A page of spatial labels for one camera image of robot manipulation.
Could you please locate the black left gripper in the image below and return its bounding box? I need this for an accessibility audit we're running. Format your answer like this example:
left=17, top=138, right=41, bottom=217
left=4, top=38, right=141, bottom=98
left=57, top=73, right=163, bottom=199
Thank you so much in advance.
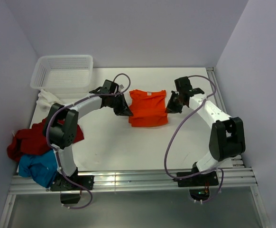
left=108, top=94, right=133, bottom=117

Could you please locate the orange t shirt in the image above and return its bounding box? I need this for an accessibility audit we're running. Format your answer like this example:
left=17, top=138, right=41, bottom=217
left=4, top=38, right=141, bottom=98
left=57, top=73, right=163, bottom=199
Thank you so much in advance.
left=129, top=89, right=168, bottom=127

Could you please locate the white plastic mesh basket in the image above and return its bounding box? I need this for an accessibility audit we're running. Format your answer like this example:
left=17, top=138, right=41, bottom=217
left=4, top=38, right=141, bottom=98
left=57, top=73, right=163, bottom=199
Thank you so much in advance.
left=30, top=55, right=93, bottom=94

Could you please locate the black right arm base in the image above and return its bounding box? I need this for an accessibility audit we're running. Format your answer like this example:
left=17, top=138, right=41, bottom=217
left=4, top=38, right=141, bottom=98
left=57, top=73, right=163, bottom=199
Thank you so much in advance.
left=173, top=171, right=219, bottom=200

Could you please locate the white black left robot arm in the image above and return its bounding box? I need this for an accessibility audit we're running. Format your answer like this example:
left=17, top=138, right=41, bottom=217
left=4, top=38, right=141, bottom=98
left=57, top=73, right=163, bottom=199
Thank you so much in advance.
left=43, top=80, right=133, bottom=190

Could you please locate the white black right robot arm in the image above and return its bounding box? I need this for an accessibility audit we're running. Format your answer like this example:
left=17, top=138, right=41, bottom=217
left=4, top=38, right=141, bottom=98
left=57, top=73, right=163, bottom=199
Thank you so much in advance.
left=164, top=76, right=246, bottom=185

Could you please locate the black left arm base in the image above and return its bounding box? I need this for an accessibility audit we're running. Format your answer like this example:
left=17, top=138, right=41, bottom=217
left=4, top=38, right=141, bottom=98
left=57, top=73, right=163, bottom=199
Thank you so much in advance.
left=50, top=174, right=95, bottom=205

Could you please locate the white t shirt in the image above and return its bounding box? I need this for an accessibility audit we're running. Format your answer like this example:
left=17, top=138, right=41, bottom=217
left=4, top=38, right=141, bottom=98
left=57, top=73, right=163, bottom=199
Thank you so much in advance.
left=36, top=89, right=64, bottom=110

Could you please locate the dark red t shirt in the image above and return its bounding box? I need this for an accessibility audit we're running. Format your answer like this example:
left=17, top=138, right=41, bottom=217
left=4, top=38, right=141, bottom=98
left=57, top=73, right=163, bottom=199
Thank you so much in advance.
left=6, top=118, right=84, bottom=162

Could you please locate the blue t shirt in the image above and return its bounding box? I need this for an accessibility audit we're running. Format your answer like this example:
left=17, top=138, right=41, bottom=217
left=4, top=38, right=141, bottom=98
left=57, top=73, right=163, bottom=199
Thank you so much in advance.
left=18, top=150, right=57, bottom=188

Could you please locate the aluminium right side rail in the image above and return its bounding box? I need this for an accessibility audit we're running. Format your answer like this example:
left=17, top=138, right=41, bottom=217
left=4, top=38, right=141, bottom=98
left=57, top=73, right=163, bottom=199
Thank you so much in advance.
left=206, top=67, right=272, bottom=228

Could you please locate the aluminium rail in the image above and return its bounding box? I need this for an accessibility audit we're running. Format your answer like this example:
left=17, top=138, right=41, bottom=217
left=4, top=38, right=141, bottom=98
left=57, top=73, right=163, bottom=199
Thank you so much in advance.
left=8, top=168, right=258, bottom=195
left=206, top=67, right=272, bottom=228

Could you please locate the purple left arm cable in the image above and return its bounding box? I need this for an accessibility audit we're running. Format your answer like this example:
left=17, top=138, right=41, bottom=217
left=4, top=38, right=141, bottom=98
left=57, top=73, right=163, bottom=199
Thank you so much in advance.
left=45, top=73, right=131, bottom=209

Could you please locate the aluminium front rail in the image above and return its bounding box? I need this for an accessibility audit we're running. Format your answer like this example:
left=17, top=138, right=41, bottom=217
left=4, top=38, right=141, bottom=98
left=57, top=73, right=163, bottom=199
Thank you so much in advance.
left=8, top=168, right=258, bottom=195

